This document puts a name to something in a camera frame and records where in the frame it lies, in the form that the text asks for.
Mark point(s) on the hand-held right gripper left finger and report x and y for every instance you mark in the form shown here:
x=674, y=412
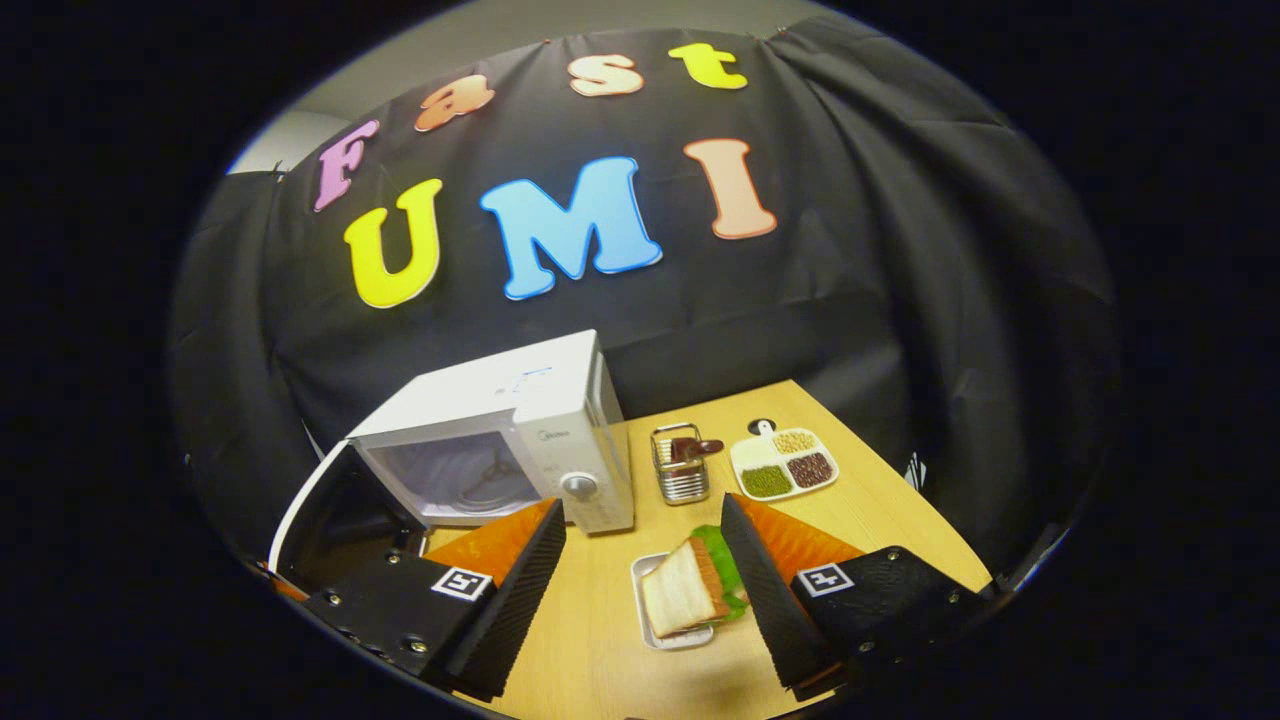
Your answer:
x=515, y=600

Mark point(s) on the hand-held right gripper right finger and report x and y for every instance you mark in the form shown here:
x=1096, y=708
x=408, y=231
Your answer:
x=770, y=600

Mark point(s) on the sandwich with lettuce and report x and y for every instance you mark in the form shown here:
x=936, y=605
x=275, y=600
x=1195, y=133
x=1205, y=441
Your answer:
x=680, y=590

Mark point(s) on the white microwave oven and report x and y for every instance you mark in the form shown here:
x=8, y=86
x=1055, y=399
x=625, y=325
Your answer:
x=560, y=430

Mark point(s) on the white rectangular tray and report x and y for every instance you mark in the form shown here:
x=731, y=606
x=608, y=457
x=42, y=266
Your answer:
x=642, y=572

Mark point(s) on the divided plate with beans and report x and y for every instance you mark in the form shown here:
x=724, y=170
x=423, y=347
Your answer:
x=752, y=455

